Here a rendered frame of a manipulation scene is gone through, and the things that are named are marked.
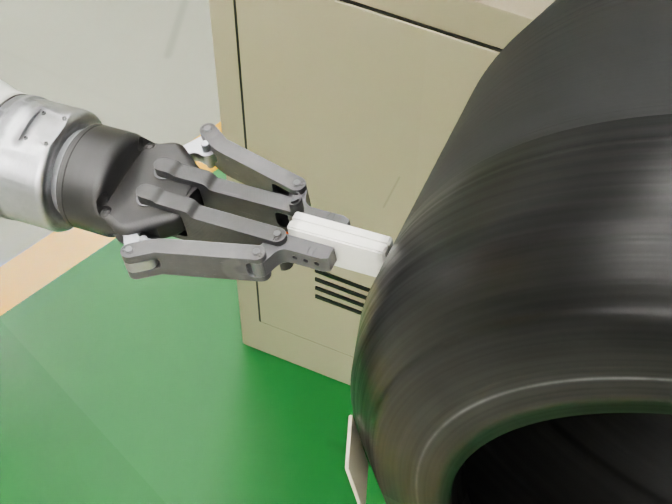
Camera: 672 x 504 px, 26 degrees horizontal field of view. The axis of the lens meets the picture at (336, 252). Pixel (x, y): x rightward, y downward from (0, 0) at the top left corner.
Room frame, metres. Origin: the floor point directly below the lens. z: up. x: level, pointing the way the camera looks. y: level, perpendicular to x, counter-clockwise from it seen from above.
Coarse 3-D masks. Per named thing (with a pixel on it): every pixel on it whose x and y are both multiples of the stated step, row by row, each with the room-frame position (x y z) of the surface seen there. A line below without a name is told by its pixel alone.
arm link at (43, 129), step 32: (32, 96) 0.68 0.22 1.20; (0, 128) 0.65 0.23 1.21; (32, 128) 0.65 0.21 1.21; (64, 128) 0.64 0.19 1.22; (0, 160) 0.62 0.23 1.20; (32, 160) 0.62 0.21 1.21; (0, 192) 0.61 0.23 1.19; (32, 192) 0.60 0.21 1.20; (32, 224) 0.61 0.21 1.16; (64, 224) 0.61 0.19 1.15
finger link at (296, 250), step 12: (288, 240) 0.55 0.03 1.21; (300, 240) 0.55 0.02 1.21; (276, 252) 0.55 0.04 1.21; (288, 252) 0.55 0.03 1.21; (300, 252) 0.54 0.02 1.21; (312, 252) 0.54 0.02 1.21; (324, 252) 0.54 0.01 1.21; (252, 264) 0.54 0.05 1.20; (264, 264) 0.54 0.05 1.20; (276, 264) 0.54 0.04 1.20; (300, 264) 0.54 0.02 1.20; (312, 264) 0.54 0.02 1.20; (324, 264) 0.54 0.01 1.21
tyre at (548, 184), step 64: (576, 0) 0.60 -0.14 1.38; (640, 0) 0.56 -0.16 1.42; (512, 64) 0.59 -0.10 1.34; (576, 64) 0.53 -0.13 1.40; (640, 64) 0.51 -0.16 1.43; (512, 128) 0.51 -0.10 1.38; (576, 128) 0.48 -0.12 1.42; (640, 128) 0.46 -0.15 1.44; (448, 192) 0.49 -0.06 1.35; (512, 192) 0.45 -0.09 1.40; (576, 192) 0.43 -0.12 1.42; (640, 192) 0.41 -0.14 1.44; (448, 256) 0.44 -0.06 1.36; (512, 256) 0.41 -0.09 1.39; (576, 256) 0.40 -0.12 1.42; (640, 256) 0.39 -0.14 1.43; (384, 320) 0.44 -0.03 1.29; (448, 320) 0.41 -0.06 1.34; (512, 320) 0.39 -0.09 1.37; (576, 320) 0.37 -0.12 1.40; (640, 320) 0.36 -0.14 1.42; (384, 384) 0.42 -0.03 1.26; (448, 384) 0.39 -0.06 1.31; (512, 384) 0.37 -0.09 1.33; (576, 384) 0.36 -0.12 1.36; (640, 384) 0.35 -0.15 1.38; (384, 448) 0.41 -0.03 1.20; (448, 448) 0.38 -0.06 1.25; (512, 448) 0.51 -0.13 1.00; (576, 448) 0.53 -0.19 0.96; (640, 448) 0.54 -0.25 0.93
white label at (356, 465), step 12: (348, 420) 0.45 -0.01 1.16; (348, 432) 0.44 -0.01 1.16; (348, 444) 0.43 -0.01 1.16; (360, 444) 0.45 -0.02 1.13; (348, 456) 0.42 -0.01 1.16; (360, 456) 0.44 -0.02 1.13; (348, 468) 0.41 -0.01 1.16; (360, 468) 0.43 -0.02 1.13; (360, 480) 0.42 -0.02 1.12; (360, 492) 0.41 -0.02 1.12
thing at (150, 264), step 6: (132, 234) 0.57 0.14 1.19; (138, 234) 0.57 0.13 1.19; (126, 240) 0.57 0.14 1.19; (132, 240) 0.57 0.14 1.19; (138, 240) 0.57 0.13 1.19; (126, 264) 0.55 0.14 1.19; (132, 264) 0.55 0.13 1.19; (138, 264) 0.55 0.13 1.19; (144, 264) 0.55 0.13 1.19; (150, 264) 0.55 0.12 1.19; (156, 264) 0.55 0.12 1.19; (132, 270) 0.55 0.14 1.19; (138, 270) 0.55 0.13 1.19; (144, 270) 0.55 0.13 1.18
